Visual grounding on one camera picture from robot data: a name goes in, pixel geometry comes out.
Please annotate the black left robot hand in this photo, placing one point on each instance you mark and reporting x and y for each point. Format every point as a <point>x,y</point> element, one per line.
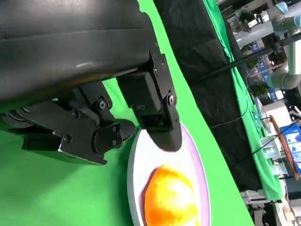
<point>58,58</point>

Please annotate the green table cloth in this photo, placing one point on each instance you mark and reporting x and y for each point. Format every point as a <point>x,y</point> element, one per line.
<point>47,193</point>

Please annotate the lilac plate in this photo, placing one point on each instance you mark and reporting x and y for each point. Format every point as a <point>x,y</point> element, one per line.
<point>141,169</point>

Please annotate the black backdrop cloth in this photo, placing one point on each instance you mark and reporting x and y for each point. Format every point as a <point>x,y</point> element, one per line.
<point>200,47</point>

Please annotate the black pole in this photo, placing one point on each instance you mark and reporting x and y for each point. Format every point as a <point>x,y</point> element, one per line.
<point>235,64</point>

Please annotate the green hanging cloth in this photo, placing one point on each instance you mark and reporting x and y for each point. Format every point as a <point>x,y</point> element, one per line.
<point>254,131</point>

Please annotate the curved wooden strip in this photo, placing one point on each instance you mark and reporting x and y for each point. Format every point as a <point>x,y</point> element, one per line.
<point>285,146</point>

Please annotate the blue box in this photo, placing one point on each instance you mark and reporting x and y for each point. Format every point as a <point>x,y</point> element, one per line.
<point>292,139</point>

